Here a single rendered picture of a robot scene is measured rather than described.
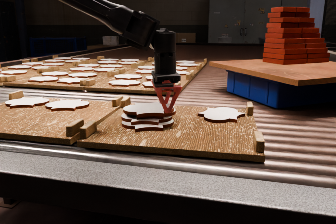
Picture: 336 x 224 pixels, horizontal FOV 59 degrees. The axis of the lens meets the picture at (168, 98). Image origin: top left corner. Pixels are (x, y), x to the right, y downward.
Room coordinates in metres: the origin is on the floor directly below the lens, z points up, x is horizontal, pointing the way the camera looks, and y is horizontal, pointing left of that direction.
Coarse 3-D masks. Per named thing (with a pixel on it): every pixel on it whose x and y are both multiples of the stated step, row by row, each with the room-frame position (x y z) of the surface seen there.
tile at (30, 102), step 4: (12, 100) 0.96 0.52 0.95; (16, 100) 0.96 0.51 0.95; (20, 100) 0.96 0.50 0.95; (24, 100) 0.96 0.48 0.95; (28, 100) 0.96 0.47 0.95; (32, 100) 0.96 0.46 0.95; (36, 100) 0.96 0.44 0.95; (40, 100) 0.96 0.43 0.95; (44, 100) 0.96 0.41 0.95; (48, 100) 0.96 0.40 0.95; (8, 104) 0.92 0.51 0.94; (12, 104) 0.91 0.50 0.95; (16, 104) 0.91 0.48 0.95; (20, 104) 0.91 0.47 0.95; (24, 104) 0.91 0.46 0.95; (28, 104) 0.91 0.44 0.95; (32, 104) 0.91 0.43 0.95; (36, 104) 0.92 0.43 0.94; (40, 104) 0.93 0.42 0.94; (44, 104) 0.94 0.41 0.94
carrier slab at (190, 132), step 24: (120, 120) 0.77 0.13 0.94; (192, 120) 0.77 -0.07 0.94; (240, 120) 0.77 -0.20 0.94; (96, 144) 0.62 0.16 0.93; (120, 144) 0.61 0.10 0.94; (144, 144) 0.60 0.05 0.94; (168, 144) 0.60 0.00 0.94; (192, 144) 0.60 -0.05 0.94; (216, 144) 0.60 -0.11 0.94; (240, 144) 0.60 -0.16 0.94
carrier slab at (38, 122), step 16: (0, 112) 0.85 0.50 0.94; (16, 112) 0.85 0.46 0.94; (32, 112) 0.85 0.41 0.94; (48, 112) 0.85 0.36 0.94; (64, 112) 0.85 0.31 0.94; (80, 112) 0.85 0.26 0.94; (96, 112) 0.85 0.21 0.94; (112, 112) 0.87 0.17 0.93; (0, 128) 0.71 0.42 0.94; (16, 128) 0.71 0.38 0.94; (32, 128) 0.71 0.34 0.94; (48, 128) 0.71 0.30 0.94; (64, 128) 0.71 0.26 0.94
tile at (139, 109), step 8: (136, 104) 0.80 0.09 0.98; (144, 104) 0.80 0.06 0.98; (152, 104) 0.80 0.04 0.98; (160, 104) 0.80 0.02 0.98; (168, 104) 0.80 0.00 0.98; (128, 112) 0.73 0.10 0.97; (136, 112) 0.72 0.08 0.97; (144, 112) 0.72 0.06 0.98; (152, 112) 0.72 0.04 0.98; (160, 112) 0.72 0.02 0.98
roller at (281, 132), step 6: (264, 132) 0.74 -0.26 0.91; (270, 132) 0.74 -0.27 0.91; (276, 132) 0.73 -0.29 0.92; (282, 132) 0.73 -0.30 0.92; (288, 132) 0.73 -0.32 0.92; (294, 132) 0.73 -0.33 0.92; (300, 132) 0.73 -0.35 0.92; (306, 132) 0.72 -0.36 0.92; (312, 132) 0.72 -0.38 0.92; (318, 132) 0.72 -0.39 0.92; (318, 138) 0.71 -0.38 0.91; (324, 138) 0.70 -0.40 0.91; (330, 138) 0.70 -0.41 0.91
